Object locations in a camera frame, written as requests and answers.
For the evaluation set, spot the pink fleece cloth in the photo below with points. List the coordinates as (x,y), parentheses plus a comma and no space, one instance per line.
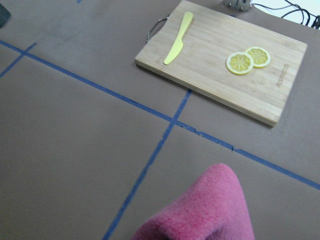
(213,208)

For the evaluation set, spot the yellow plastic knife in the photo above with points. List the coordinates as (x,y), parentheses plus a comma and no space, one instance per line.
(178,44)

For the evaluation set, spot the lemon slice lower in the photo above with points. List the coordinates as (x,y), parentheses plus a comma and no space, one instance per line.
(239,63)

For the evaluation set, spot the lemon slice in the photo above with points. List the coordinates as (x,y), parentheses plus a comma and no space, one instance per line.
(261,57)
(239,63)

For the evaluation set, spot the bamboo cutting board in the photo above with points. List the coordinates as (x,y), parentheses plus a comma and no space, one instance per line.
(201,65)

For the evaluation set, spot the lemon slice upper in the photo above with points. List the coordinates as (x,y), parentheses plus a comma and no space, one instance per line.
(261,57)

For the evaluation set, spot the metal cutting board handle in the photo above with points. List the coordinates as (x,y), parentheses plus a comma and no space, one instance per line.
(155,28)

